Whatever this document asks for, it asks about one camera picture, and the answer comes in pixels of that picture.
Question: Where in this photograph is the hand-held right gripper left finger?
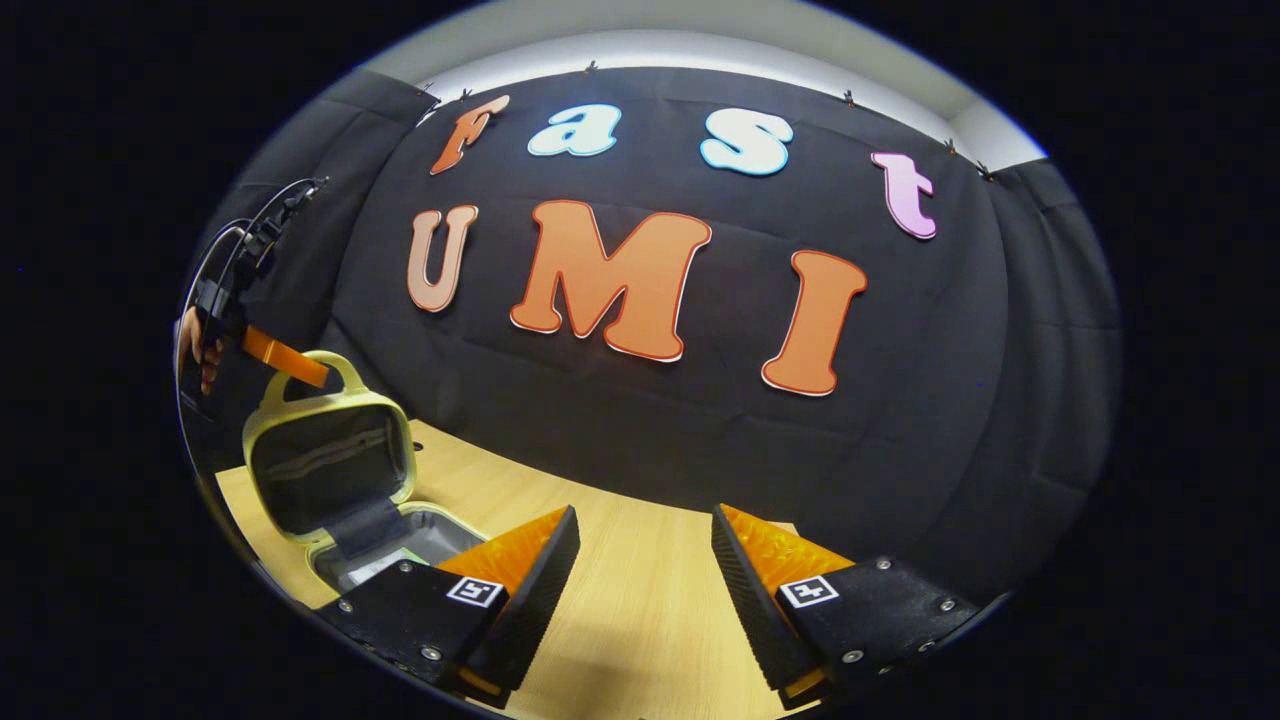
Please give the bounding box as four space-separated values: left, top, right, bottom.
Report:
316 503 583 709

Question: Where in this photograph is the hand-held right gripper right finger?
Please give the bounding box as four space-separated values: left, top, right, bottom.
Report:
710 503 983 711

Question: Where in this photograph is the pale yellow suitcase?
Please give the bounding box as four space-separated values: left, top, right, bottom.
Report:
243 350 491 611

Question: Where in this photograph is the black cable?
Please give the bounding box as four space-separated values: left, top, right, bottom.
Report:
183 178 331 301

